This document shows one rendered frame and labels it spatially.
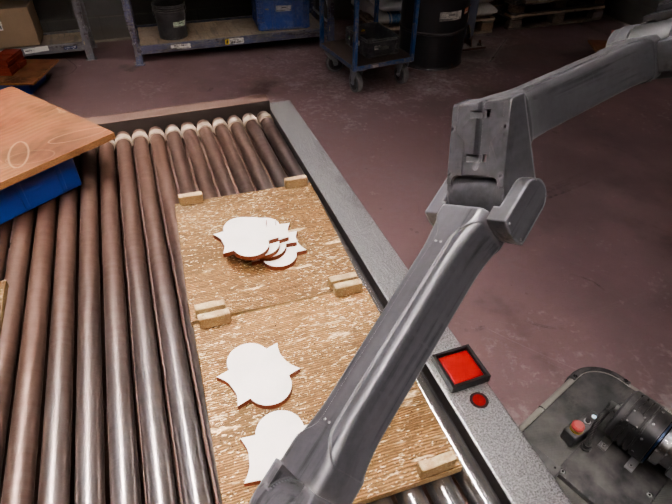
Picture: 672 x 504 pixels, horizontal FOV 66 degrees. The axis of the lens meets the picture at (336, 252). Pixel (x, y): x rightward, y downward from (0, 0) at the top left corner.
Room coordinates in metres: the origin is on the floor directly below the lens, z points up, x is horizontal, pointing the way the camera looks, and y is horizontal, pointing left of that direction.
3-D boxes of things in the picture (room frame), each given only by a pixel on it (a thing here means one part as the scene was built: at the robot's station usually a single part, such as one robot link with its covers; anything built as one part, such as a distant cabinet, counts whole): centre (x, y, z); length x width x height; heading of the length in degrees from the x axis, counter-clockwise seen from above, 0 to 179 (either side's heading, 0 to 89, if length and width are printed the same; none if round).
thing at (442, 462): (0.38, -0.15, 0.95); 0.06 x 0.02 x 0.03; 109
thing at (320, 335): (0.52, 0.04, 0.93); 0.41 x 0.35 x 0.02; 19
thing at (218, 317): (0.66, 0.23, 0.95); 0.06 x 0.02 x 0.03; 109
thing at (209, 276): (0.91, 0.17, 0.93); 0.41 x 0.35 x 0.02; 18
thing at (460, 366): (0.57, -0.23, 0.92); 0.06 x 0.06 x 0.01; 21
